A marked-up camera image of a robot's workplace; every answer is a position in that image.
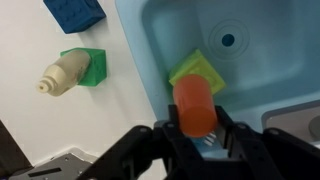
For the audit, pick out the orange cylinder cap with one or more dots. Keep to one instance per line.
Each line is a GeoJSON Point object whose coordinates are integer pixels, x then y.
{"type": "Point", "coordinates": [196, 113]}

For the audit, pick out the light blue toy sink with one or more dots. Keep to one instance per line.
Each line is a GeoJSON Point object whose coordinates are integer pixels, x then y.
{"type": "Point", "coordinates": [266, 51]}

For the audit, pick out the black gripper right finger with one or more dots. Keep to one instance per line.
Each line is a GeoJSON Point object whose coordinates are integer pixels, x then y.
{"type": "Point", "coordinates": [225, 123]}

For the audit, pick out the light green block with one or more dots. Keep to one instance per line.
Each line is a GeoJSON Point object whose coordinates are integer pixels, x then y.
{"type": "Point", "coordinates": [196, 63]}

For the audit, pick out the cream bottle on green base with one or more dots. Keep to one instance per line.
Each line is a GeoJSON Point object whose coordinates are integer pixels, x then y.
{"type": "Point", "coordinates": [77, 66]}

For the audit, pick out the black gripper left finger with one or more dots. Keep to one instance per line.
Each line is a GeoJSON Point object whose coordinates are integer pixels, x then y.
{"type": "Point", "coordinates": [174, 131]}

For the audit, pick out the grey metal base plate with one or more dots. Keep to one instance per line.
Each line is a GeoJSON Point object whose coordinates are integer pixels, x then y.
{"type": "Point", "coordinates": [67, 165]}

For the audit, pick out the dark blue block on table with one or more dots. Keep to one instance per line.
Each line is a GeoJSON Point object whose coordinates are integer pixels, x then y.
{"type": "Point", "coordinates": [75, 16]}

